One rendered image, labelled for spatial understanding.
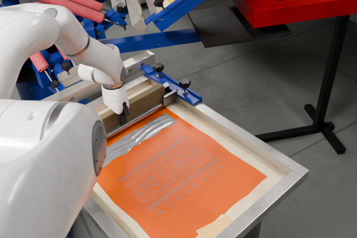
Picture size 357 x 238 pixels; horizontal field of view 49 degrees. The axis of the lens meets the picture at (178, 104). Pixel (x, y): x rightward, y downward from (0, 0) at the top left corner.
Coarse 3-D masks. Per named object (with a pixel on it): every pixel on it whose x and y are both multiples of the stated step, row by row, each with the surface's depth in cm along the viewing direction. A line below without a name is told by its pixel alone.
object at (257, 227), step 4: (260, 224) 139; (252, 228) 137; (256, 228) 139; (260, 228) 141; (252, 232) 139; (256, 232) 140; (244, 236) 138; (248, 236) 140; (252, 236) 141; (256, 236) 142
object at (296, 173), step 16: (144, 80) 162; (128, 96) 160; (192, 112) 150; (208, 112) 144; (224, 128) 138; (240, 128) 136; (256, 144) 130; (272, 160) 126; (288, 160) 123; (288, 176) 118; (304, 176) 120; (272, 192) 114; (288, 192) 116; (96, 208) 112; (256, 208) 110; (272, 208) 112; (96, 224) 111; (112, 224) 108; (240, 224) 106; (256, 224) 109
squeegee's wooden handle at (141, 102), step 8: (152, 88) 145; (160, 88) 146; (136, 96) 142; (144, 96) 142; (152, 96) 145; (160, 96) 148; (136, 104) 141; (144, 104) 144; (152, 104) 147; (112, 112) 135; (136, 112) 143; (104, 120) 134; (112, 120) 136; (128, 120) 142; (112, 128) 138
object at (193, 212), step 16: (112, 160) 132; (128, 160) 131; (112, 176) 126; (112, 192) 121; (128, 192) 121; (192, 192) 120; (128, 208) 116; (144, 208) 116; (176, 208) 115; (192, 208) 115; (208, 208) 115; (144, 224) 111; (160, 224) 111; (176, 224) 111; (192, 224) 111
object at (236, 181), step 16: (160, 112) 151; (128, 128) 144; (176, 128) 143; (192, 128) 143; (144, 144) 137; (160, 144) 137; (208, 144) 136; (224, 160) 129; (240, 160) 129; (224, 176) 124; (240, 176) 124; (256, 176) 123; (208, 192) 119; (224, 192) 119; (240, 192) 119; (224, 208) 114
